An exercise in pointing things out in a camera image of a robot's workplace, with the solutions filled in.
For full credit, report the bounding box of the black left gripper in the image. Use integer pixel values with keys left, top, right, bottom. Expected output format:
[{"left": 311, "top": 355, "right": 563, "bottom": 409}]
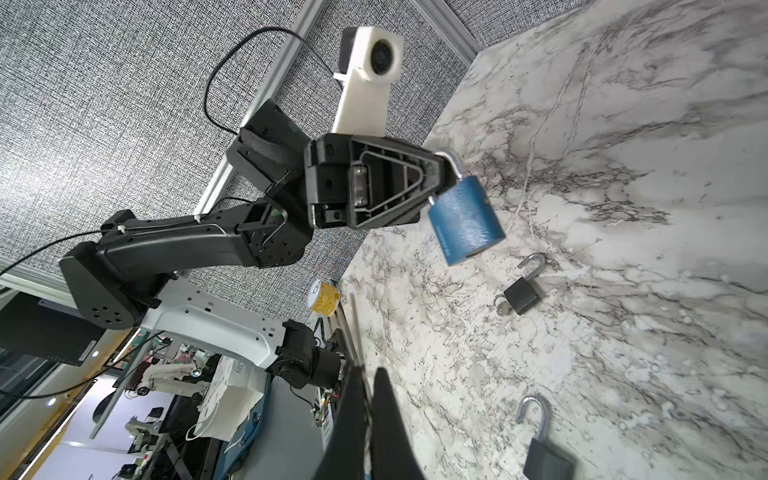
[{"left": 304, "top": 133, "right": 446, "bottom": 230}]

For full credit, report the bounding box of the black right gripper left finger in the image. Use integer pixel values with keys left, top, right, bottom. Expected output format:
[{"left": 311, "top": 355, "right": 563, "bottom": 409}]
[{"left": 314, "top": 366, "right": 369, "bottom": 480}]

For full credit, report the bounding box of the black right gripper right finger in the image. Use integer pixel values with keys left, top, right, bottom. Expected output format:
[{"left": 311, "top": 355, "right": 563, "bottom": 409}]
[{"left": 370, "top": 368, "right": 424, "bottom": 479}]

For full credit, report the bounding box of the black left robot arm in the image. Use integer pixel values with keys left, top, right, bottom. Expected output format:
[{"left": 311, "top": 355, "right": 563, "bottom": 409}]
[{"left": 59, "top": 101, "right": 456, "bottom": 330}]

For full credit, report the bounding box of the black padlock open shackle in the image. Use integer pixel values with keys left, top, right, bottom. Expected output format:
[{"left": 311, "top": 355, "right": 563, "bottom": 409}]
[{"left": 515, "top": 394, "right": 575, "bottom": 480}]

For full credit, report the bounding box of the black padlock upper left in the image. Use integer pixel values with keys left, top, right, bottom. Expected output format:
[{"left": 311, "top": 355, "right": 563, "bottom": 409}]
[{"left": 494, "top": 253, "right": 547, "bottom": 316}]

